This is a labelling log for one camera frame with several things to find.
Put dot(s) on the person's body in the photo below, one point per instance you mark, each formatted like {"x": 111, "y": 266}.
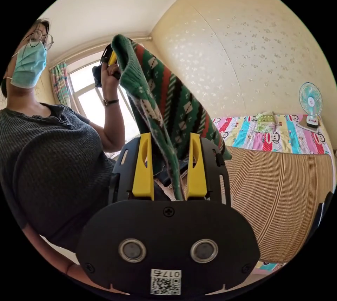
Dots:
{"x": 47, "y": 164}

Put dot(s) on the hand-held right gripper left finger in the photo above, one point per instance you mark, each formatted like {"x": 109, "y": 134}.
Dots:
{"x": 143, "y": 172}

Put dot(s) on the colourful checked curtain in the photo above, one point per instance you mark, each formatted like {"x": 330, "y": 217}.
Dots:
{"x": 60, "y": 84}

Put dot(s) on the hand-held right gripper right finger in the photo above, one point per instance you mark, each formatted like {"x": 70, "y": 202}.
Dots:
{"x": 197, "y": 174}

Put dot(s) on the bed with woven mat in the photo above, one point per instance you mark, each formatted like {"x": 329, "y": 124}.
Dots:
{"x": 268, "y": 190}

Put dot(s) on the person's left hand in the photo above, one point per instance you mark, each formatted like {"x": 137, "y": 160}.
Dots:
{"x": 110, "y": 84}

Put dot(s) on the person's right forearm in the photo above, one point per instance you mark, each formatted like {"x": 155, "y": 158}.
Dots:
{"x": 52, "y": 256}

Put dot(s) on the green patterned sweater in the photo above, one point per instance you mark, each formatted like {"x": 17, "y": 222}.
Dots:
{"x": 168, "y": 95}

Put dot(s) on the green printed pillow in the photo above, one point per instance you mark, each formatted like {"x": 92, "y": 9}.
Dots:
{"x": 265, "y": 120}

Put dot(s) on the person's left forearm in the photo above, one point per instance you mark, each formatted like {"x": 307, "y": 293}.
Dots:
{"x": 113, "y": 124}

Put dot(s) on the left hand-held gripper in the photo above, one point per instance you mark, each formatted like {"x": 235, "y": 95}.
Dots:
{"x": 106, "y": 55}

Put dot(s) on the white and teal fan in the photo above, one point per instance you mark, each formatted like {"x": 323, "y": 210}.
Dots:
{"x": 310, "y": 101}

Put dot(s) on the window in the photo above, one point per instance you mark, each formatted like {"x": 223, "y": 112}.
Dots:
{"x": 87, "y": 98}

